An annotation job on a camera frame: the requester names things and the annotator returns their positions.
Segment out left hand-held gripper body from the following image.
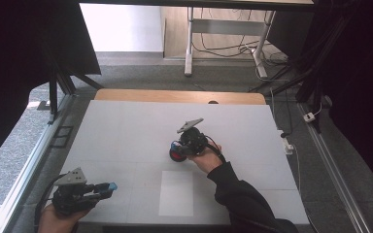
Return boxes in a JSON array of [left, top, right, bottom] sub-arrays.
[[51, 167, 91, 216]]

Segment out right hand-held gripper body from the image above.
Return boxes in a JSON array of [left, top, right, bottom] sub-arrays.
[[176, 117, 208, 155]]

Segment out round red dish black rim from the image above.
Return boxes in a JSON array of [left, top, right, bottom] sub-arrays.
[[169, 144, 188, 163]]

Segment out person's right hand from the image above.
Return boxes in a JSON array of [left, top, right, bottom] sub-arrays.
[[187, 142, 224, 175]]

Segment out person's left hand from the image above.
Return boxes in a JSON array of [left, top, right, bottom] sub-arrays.
[[38, 203, 93, 233]]

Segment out white paper sheet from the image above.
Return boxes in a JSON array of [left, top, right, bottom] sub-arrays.
[[157, 170, 195, 217]]

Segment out wooden table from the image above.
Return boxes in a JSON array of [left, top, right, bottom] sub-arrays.
[[94, 88, 267, 106]]

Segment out white table cover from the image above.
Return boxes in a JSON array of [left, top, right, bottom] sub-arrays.
[[61, 99, 310, 226]]

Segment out black metal stand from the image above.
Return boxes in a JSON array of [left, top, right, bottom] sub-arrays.
[[37, 48, 105, 125], [249, 13, 354, 134]]

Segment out white panel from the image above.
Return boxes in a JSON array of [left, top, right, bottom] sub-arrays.
[[79, 3, 165, 53]]

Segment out black curtain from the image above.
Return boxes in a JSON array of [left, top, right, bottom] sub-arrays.
[[304, 0, 373, 195], [0, 0, 102, 176]]

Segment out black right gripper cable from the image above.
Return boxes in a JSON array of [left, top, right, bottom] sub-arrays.
[[203, 135, 227, 164]]

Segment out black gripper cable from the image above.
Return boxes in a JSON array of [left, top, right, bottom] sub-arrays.
[[33, 173, 67, 233], [203, 135, 227, 164]]

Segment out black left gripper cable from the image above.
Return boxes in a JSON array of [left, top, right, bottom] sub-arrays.
[[33, 173, 67, 233]]

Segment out aluminium rail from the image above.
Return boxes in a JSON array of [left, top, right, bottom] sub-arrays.
[[0, 93, 76, 233], [296, 102, 373, 233]]

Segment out black floor cables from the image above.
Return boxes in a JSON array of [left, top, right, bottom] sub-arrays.
[[192, 8, 289, 67]]

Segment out white metal desk frame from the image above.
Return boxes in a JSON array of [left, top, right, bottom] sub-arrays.
[[184, 7, 277, 79]]

